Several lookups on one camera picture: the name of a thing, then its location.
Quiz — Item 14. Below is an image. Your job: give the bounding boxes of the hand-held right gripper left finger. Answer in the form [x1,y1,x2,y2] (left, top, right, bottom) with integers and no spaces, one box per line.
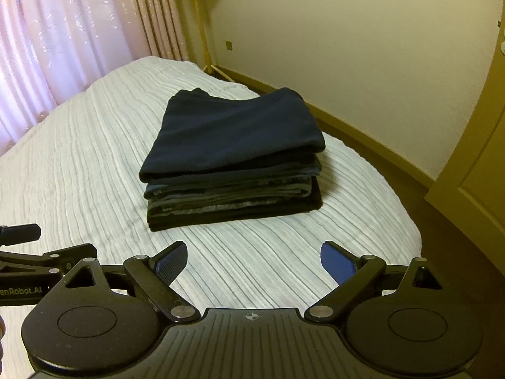
[63,241,202,322]

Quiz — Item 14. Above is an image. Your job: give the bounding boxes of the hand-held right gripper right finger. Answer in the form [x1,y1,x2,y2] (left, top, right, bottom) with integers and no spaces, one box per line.
[305,240,445,322]

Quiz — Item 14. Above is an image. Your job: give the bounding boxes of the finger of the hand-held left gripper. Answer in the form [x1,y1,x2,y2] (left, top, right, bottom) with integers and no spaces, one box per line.
[0,224,42,246]
[0,244,98,276]

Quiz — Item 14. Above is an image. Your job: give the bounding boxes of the dark navy garment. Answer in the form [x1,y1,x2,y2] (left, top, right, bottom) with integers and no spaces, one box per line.
[139,89,326,184]

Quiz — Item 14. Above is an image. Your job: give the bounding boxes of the folded black garment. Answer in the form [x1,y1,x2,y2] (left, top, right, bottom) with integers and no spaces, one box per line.
[147,187,325,233]

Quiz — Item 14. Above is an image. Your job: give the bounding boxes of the bed with white ribbed bedspread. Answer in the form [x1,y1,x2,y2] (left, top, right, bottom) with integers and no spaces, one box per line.
[0,56,423,316]

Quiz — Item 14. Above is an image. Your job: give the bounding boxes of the folded grey garment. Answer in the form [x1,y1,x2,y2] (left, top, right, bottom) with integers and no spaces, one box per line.
[147,177,317,216]

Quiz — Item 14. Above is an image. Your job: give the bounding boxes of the folded blue-grey garment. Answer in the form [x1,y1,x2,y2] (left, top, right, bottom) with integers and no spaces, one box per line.
[144,153,322,201]

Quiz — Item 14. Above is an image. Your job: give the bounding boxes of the wooden baseboard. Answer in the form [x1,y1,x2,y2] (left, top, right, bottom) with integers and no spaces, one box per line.
[213,66,435,189]

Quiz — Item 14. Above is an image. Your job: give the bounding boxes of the yellow wooden door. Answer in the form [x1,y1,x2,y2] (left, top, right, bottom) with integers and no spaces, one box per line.
[424,83,505,279]

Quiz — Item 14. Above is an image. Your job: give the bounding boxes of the pink sheer curtain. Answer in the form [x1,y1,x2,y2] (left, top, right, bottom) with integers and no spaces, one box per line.
[0,0,158,156]

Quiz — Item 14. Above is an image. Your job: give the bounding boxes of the wooden coat stand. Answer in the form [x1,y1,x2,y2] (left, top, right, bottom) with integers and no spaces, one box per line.
[179,0,234,83]

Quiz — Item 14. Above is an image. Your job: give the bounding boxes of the pink striped drape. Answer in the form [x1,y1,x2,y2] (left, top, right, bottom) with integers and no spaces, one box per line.
[128,0,192,64]

